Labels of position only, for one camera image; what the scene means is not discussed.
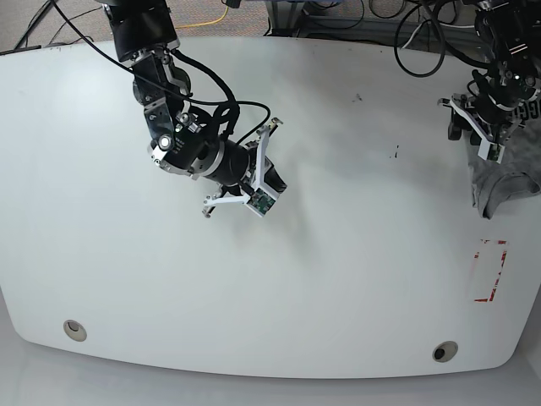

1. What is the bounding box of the red tape rectangle marking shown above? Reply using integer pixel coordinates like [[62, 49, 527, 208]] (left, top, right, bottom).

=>
[[468, 239, 509, 303]]

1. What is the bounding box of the white cable on floor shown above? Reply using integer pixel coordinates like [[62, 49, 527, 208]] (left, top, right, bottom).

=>
[[401, 18, 478, 50]]

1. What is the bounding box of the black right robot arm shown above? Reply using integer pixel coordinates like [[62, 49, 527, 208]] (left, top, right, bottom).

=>
[[102, 1, 287, 217]]

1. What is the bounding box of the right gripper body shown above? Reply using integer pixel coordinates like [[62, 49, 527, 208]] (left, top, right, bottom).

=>
[[201, 118, 282, 218]]

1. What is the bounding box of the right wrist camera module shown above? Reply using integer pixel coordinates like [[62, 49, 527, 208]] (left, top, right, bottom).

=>
[[246, 189, 276, 217]]

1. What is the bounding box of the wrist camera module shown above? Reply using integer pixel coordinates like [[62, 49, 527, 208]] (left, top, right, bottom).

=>
[[478, 140, 505, 163], [246, 189, 276, 217]]

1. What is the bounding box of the right table grommet hole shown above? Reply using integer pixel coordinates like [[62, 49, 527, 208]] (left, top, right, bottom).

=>
[[432, 341, 458, 363]]

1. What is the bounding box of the grey t-shirt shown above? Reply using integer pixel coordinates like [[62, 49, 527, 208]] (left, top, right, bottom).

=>
[[466, 99, 540, 219]]

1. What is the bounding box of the yellow cable on floor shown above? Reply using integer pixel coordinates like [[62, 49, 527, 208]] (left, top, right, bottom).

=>
[[175, 0, 240, 31]]

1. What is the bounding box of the table grommet hole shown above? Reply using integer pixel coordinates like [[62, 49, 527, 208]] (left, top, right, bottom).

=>
[[432, 341, 458, 363], [63, 320, 87, 343]]

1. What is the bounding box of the aluminium frame structure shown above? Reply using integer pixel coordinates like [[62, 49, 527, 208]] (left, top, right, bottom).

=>
[[265, 0, 487, 47]]

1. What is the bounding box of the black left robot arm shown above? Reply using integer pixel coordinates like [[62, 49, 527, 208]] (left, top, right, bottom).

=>
[[393, 1, 540, 145]]

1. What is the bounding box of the left table grommet hole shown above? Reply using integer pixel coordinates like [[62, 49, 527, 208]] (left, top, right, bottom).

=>
[[63, 320, 87, 343]]

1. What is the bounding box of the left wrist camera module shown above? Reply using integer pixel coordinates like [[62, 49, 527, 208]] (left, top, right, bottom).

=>
[[478, 140, 505, 163]]

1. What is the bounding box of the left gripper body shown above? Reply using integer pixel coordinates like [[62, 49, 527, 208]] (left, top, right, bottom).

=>
[[437, 94, 540, 144]]

